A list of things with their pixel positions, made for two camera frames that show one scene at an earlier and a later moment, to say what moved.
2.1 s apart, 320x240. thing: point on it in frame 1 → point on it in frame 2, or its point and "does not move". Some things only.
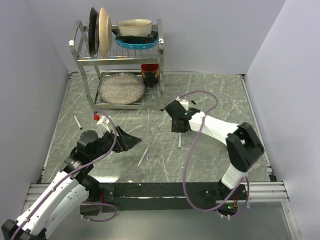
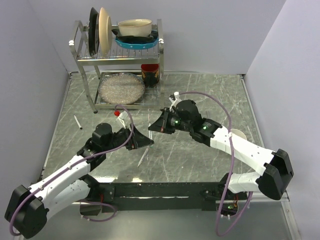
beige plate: (105, 32) does not move
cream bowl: (135, 27) does not move
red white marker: (143, 157) does not move
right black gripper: (175, 129) → (160, 124)
